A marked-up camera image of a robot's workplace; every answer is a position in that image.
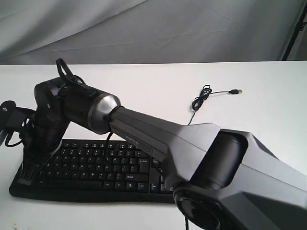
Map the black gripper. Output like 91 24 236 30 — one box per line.
19 115 70 185

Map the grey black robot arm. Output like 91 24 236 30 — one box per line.
21 58 307 230

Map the black acer keyboard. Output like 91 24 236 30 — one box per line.
9 139 174 204

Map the grey backdrop cloth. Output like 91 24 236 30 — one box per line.
0 0 305 65

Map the black tripod stand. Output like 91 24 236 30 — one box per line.
281 0 307 61

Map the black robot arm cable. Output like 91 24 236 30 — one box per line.
4 117 34 147

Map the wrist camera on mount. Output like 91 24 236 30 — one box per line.
0 101 35 148

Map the black USB cable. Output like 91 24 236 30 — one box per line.
187 84 243 126

